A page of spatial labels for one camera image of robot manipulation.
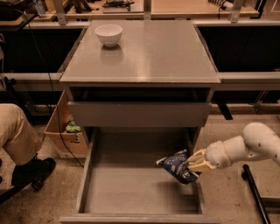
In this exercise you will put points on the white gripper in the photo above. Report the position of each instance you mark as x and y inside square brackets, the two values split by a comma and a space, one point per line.
[215, 155]

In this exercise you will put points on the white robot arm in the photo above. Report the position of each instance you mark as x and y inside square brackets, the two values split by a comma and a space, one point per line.
[257, 142]

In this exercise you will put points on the open grey middle drawer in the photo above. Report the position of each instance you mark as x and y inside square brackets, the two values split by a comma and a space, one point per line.
[121, 183]

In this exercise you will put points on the grey drawer cabinet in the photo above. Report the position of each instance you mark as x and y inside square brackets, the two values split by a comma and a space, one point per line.
[154, 61]

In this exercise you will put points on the closed grey top drawer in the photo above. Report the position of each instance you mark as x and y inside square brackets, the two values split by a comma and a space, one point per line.
[139, 114]

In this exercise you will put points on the black metal stand leg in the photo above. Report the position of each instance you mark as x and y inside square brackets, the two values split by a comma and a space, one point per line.
[262, 203]

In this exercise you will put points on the green toy in box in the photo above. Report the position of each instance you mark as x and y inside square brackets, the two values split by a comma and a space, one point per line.
[72, 128]

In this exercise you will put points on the cardboard box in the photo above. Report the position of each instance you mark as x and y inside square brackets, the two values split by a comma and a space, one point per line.
[67, 144]

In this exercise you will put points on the white ceramic bowl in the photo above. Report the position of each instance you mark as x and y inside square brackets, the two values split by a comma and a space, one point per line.
[109, 34]

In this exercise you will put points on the black shoe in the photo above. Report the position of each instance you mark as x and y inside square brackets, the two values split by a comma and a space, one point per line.
[36, 169]

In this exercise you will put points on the black office chair base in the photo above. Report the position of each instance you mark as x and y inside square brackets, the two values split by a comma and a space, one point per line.
[36, 184]

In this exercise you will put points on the person's leg beige trousers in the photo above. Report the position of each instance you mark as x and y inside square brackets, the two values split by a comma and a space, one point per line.
[17, 137]

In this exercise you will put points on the wooden workbench in background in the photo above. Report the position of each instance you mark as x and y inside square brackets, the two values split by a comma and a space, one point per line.
[15, 14]

